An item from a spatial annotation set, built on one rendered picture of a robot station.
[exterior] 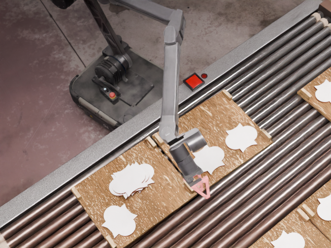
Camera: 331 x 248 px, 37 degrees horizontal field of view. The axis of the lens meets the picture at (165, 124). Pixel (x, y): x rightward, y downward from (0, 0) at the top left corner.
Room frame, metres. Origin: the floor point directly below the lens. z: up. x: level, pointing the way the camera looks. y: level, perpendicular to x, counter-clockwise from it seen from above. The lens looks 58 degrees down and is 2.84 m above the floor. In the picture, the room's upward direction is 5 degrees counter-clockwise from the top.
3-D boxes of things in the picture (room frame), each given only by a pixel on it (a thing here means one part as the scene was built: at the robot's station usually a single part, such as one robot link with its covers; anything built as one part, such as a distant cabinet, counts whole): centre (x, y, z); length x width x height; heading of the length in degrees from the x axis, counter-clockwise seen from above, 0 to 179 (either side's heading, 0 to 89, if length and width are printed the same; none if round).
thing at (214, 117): (1.08, -0.20, 0.93); 0.41 x 0.35 x 0.02; 121
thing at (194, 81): (1.41, -0.16, 0.92); 0.06 x 0.06 x 0.01; 34
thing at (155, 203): (0.86, 0.16, 0.93); 0.41 x 0.35 x 0.02; 122
